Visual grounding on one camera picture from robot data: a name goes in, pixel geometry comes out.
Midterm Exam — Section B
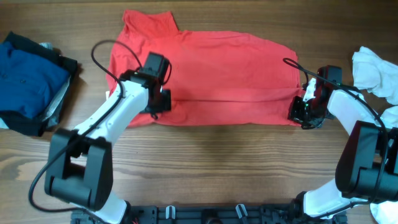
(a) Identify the white t-shirt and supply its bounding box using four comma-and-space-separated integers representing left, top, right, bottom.
352, 46, 397, 127

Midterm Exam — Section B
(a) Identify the blue folded shirt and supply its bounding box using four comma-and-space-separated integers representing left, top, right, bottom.
1, 42, 69, 118

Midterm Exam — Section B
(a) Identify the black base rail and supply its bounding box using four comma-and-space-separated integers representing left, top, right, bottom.
70, 203, 348, 224

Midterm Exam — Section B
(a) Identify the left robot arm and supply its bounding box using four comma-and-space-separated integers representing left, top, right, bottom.
44, 53, 172, 223

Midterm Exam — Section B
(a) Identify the red FRAM t-shirt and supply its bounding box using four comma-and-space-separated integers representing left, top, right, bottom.
107, 10, 303, 127

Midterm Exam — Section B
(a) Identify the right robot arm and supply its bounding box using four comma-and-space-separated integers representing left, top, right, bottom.
287, 65, 397, 223

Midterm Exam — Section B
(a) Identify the black folded garment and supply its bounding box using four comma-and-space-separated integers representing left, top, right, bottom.
1, 31, 78, 136

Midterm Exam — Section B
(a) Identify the grey folded garment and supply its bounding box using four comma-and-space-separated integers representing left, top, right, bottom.
39, 42, 72, 129

